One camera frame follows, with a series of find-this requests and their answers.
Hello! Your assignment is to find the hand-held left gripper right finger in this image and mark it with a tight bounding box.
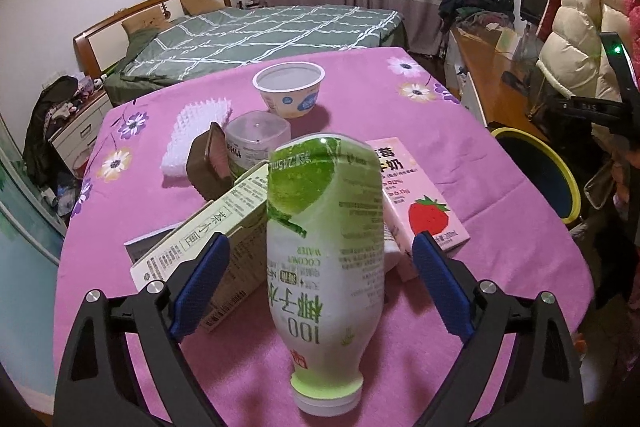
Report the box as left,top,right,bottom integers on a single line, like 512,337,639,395
411,231,587,427

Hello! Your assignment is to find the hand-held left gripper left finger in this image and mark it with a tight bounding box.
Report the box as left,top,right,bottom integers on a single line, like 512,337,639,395
52,234,236,427

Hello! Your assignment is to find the cream and green paper box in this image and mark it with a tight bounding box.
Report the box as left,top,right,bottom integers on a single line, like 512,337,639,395
124,159,273,334

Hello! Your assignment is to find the pink strawberry milk carton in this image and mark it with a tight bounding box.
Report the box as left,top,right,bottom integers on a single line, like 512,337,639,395
365,137,472,283

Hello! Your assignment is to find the yellow-rimmed dark trash bin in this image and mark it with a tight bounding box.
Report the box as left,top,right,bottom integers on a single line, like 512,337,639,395
490,127,582,223

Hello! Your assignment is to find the green and white plastic bottle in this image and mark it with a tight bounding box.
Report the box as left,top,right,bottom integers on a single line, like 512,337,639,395
265,133,386,417

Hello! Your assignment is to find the white foam fruit net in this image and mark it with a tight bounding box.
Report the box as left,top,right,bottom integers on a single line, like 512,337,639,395
160,103,235,180

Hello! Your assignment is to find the clear plastic jar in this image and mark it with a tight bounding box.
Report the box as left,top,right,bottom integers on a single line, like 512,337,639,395
225,112,292,180

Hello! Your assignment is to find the cream puffer jacket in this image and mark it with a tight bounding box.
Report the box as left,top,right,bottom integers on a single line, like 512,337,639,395
537,0,631,98

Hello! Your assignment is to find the long wooden desk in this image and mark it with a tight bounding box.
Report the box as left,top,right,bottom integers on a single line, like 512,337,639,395
447,19,551,142

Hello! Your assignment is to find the pale green box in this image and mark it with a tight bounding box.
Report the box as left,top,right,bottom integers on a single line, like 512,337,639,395
495,29,518,55

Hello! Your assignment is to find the pile of dark clothes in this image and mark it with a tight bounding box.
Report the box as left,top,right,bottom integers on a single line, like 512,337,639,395
439,0,516,28

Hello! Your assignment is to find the pink floral tablecloth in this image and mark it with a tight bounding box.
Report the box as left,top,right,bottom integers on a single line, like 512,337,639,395
54,47,601,427

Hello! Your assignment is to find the white nightstand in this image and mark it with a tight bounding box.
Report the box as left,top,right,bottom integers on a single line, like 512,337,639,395
50,89,113,172

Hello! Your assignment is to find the white yogurt cup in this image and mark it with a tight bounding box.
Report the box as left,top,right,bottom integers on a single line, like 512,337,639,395
252,62,325,120

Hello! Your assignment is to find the black bag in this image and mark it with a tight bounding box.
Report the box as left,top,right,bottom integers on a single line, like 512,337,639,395
22,76,76,188

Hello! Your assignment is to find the bed with green quilt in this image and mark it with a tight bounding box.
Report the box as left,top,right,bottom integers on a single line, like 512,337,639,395
102,4,406,92

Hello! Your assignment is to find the wooden bed headboard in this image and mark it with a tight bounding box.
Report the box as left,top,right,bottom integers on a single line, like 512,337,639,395
73,0,236,78

